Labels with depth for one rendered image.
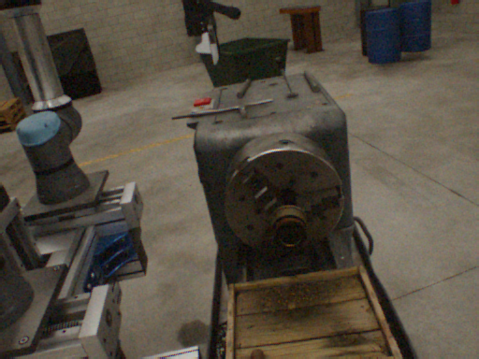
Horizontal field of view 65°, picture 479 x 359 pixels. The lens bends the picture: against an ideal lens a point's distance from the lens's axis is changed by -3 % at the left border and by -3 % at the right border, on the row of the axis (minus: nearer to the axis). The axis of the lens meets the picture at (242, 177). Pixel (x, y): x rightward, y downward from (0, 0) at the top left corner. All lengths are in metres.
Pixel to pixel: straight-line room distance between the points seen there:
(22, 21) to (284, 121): 0.77
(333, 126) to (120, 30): 10.02
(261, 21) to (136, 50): 3.50
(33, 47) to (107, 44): 9.74
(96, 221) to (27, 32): 0.56
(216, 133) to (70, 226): 0.51
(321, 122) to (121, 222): 0.65
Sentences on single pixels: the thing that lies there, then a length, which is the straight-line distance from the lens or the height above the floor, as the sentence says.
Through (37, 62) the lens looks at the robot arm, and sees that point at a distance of 1.26.
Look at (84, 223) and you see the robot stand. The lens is 1.22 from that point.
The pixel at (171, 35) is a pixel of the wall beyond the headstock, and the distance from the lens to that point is 11.01.
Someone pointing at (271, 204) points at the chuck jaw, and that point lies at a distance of 0.93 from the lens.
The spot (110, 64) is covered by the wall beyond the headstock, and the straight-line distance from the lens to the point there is 11.02.
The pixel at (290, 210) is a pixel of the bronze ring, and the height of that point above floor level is 1.12.
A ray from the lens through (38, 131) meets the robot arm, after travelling 1.15.
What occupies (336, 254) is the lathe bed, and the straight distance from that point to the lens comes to 1.18.
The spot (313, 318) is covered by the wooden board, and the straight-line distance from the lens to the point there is 0.98.
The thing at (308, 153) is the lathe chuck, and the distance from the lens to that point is 0.97.
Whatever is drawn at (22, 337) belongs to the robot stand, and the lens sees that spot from 0.77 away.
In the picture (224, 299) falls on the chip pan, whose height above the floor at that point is 0.54.
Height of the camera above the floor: 1.60
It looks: 26 degrees down
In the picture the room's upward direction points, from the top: 11 degrees counter-clockwise
